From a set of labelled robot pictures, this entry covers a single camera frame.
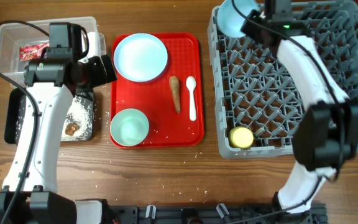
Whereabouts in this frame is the white rice pile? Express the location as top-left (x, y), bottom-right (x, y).
top-left (61, 95), bottom-right (94, 142)

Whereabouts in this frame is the black plastic tray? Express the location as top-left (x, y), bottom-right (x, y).
top-left (4, 89), bottom-right (94, 144)

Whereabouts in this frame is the yellow plastic cup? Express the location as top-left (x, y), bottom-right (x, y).
top-left (229, 127), bottom-right (254, 149)

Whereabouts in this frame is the grey dishwasher rack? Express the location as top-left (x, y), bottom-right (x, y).
top-left (207, 1), bottom-right (358, 159)

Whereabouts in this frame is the brown food scrap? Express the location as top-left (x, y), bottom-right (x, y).
top-left (65, 123), bottom-right (80, 136)

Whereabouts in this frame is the white plastic spoon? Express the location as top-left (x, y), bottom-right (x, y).
top-left (186, 76), bottom-right (197, 121)

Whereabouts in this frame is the light blue plate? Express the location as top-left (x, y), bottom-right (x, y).
top-left (113, 33), bottom-right (168, 82)

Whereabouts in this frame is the red serving tray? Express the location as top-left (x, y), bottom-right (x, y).
top-left (110, 32), bottom-right (204, 149)

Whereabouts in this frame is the brown carrot-shaped food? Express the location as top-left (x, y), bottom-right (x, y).
top-left (169, 76), bottom-right (181, 114)

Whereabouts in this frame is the mint green bowl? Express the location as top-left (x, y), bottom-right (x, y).
top-left (110, 108), bottom-right (150, 147)

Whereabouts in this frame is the red snack wrapper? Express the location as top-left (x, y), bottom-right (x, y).
top-left (19, 43), bottom-right (49, 62)

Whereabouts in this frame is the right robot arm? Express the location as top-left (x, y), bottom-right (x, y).
top-left (240, 1), bottom-right (358, 214)

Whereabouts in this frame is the clear plastic bin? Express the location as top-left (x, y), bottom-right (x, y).
top-left (0, 16), bottom-right (106, 86)

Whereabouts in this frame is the light blue bowl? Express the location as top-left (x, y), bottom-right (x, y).
top-left (216, 0), bottom-right (259, 38)

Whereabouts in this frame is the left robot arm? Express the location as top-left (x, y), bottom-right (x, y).
top-left (0, 22), bottom-right (119, 223)

